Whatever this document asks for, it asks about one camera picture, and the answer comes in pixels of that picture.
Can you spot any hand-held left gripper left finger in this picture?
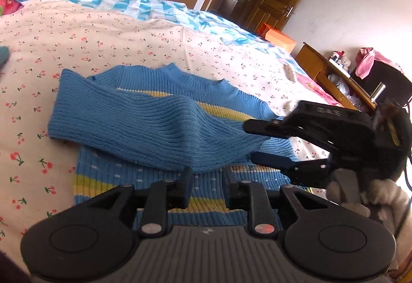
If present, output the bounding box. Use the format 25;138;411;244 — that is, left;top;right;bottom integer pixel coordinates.
85;167;194;237

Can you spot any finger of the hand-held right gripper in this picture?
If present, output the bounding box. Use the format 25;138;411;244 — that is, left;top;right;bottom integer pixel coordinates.
253;151;334;189
244;119;333;152

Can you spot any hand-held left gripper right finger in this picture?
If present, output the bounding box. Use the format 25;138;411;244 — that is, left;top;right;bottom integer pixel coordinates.
223;167;326;236

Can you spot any blue striped knit sweater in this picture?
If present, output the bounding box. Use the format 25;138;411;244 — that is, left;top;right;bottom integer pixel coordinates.
48;64;310;228

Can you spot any person's right forearm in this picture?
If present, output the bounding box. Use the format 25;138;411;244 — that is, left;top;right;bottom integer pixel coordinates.
327;169;412;235

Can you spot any metal cup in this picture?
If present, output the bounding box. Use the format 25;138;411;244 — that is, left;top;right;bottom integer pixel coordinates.
370;82;386;102

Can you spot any pink printed bed sheet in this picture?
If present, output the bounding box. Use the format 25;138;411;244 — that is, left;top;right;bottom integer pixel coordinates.
0;0;342;107

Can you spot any black chair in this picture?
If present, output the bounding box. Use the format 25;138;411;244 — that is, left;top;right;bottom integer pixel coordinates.
351;61;412;107

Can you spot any pink cloth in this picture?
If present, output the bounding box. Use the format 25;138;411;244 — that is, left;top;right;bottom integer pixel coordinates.
354;48;403;79

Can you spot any wooden desk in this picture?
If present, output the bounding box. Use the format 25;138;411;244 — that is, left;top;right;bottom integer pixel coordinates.
294;42;377;111

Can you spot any orange box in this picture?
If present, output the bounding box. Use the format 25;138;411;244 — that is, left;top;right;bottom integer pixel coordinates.
257;22;297;54

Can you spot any cherry print blanket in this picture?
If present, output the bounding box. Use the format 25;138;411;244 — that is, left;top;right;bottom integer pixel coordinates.
0;0;332;254

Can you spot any blue white checked quilt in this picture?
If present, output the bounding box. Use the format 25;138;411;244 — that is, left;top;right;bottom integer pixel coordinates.
59;0;306;74

